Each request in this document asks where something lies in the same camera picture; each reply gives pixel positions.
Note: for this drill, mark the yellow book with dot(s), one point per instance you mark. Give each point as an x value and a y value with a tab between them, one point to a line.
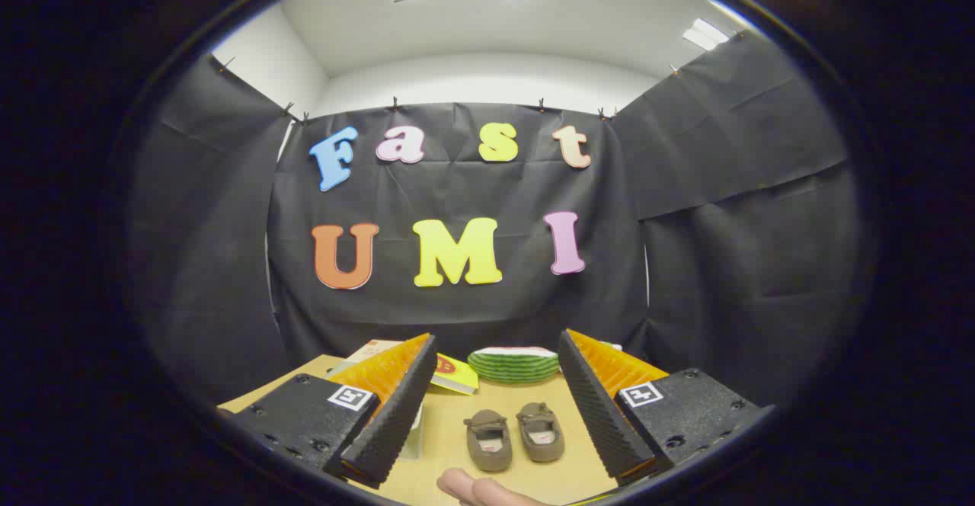
457	374

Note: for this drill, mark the watermelon slice plush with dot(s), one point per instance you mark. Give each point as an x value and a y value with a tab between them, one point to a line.
510	367

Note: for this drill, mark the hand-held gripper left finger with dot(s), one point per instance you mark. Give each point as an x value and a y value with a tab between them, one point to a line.
396	407

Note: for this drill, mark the small ceiling light panel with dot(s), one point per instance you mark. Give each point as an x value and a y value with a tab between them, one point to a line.
704	35

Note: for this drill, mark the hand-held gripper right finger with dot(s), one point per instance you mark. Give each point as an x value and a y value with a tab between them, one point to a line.
598	407

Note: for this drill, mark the pale green fabric storage box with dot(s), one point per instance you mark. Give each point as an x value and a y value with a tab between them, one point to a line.
415	433

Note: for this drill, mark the brown fuzzy shoe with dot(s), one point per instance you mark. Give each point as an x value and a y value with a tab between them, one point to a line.
541	431
487	441

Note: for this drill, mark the beige book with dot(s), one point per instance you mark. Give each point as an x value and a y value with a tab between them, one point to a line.
372	350

